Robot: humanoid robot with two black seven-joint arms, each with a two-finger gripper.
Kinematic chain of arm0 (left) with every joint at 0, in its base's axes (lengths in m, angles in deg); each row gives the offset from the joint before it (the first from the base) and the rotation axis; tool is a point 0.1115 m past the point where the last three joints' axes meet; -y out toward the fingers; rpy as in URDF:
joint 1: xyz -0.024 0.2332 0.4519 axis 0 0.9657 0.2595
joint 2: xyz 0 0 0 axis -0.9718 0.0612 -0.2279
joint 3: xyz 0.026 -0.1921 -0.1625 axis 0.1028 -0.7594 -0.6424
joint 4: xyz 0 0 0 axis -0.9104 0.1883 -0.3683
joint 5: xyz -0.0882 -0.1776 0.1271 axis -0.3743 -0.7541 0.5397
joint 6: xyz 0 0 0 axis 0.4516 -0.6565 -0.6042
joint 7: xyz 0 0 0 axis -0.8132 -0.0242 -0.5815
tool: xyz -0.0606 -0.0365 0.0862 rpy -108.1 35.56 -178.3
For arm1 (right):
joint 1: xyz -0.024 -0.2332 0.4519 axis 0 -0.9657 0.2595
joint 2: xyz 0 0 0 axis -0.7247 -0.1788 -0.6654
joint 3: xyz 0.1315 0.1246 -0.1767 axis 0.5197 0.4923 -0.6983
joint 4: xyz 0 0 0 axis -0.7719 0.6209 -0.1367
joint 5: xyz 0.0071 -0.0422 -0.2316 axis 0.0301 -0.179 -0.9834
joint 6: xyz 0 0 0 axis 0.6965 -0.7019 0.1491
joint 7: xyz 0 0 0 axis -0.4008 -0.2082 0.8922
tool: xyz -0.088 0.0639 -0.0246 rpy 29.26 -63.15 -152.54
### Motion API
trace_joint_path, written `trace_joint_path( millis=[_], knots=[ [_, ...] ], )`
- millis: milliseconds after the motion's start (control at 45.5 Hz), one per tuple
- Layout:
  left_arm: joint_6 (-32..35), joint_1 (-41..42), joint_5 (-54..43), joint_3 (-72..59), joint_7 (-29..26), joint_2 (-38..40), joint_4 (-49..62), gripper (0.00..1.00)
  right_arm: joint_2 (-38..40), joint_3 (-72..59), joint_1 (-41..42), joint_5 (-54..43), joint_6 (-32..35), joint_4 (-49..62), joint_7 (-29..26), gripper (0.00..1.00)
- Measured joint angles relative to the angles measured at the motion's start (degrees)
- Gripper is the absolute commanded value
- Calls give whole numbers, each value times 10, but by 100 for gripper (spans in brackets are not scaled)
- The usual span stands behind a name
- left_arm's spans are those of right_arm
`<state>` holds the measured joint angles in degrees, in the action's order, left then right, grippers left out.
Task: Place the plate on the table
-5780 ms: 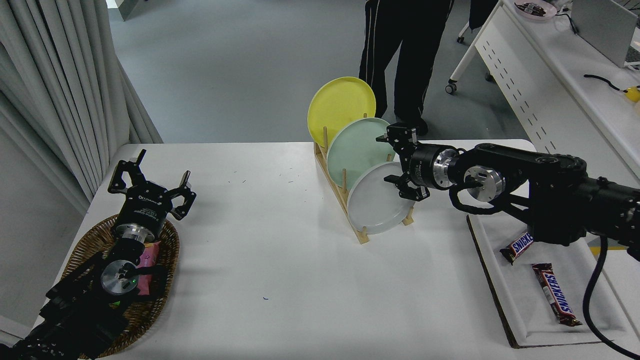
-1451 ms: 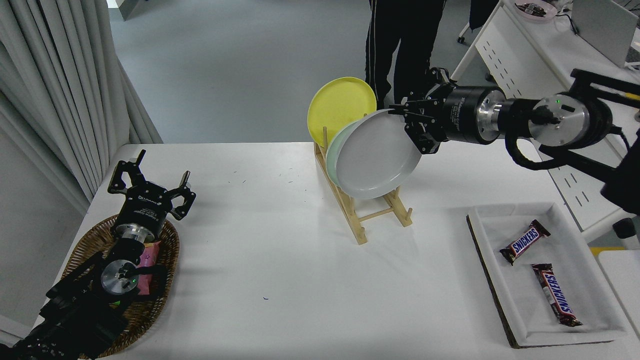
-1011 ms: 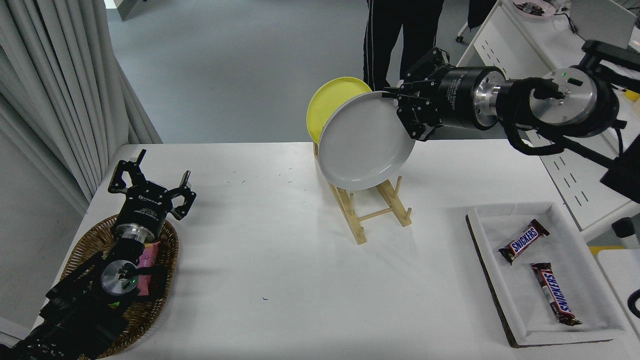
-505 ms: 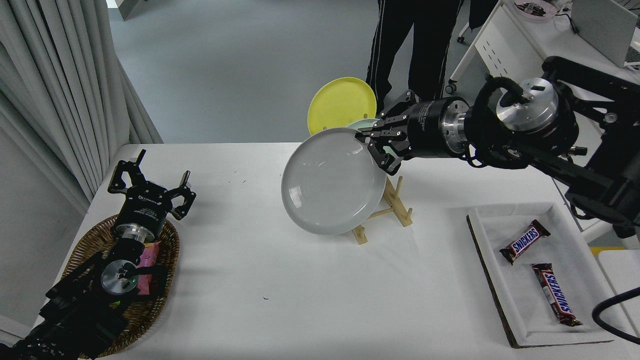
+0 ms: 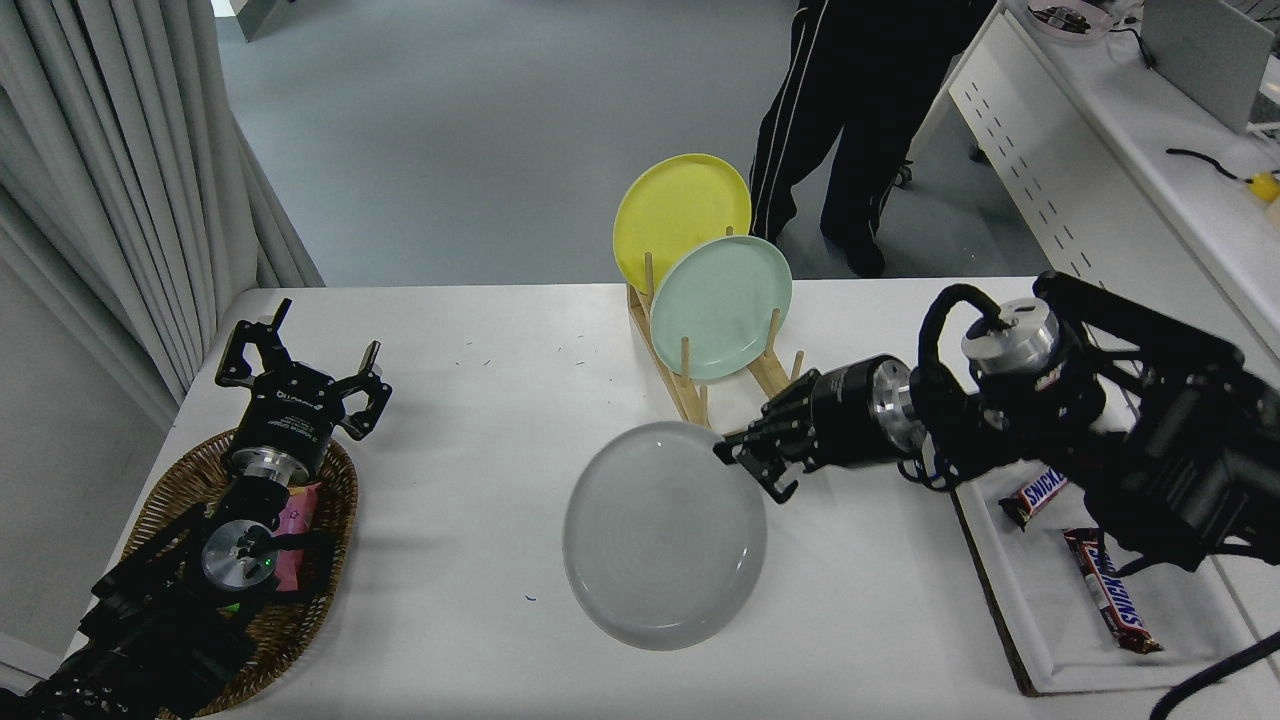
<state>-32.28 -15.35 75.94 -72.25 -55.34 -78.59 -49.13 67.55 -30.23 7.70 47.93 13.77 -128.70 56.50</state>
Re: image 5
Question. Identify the grey plate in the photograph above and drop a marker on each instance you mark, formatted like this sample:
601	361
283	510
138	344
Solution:
660	540

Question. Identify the person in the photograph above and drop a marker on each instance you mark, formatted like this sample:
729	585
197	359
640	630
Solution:
860	100

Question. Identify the pink plate with snacks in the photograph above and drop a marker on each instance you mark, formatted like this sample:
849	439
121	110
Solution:
1068	20

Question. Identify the white rectangular tray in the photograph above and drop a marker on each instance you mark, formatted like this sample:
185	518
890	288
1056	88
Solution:
1020	600

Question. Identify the mint green plate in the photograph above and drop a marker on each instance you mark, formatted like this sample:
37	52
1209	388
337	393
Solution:
720	305

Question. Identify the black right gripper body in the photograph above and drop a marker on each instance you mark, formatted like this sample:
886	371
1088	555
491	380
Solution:
845	415

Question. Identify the small yellow object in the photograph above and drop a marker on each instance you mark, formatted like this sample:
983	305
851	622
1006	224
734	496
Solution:
1266	188

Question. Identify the pink snack packet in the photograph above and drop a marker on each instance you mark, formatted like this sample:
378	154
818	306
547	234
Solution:
297	520

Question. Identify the grey laptop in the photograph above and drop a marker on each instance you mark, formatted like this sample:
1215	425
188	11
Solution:
1205	55

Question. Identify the Snickers chocolate bar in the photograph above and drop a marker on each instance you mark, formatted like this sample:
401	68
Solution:
1115	595
1035	495

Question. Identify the grey curtain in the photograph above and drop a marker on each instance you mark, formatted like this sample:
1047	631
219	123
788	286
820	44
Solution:
100	180

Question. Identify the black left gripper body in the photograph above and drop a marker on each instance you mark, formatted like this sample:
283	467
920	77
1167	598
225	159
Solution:
290	415

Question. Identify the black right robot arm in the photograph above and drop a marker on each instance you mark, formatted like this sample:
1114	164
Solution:
1170	450

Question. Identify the brown wicker basket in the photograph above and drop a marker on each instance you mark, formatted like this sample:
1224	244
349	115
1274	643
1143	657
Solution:
338	520

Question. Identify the yellow plate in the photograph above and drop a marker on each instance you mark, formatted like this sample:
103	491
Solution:
675	210

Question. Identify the white desk with casters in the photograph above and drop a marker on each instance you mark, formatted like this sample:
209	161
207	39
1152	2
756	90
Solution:
1100	180

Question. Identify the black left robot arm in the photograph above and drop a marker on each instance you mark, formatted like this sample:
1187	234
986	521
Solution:
160	620

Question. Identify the wooden plate rack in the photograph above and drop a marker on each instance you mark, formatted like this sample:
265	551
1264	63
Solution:
697	410

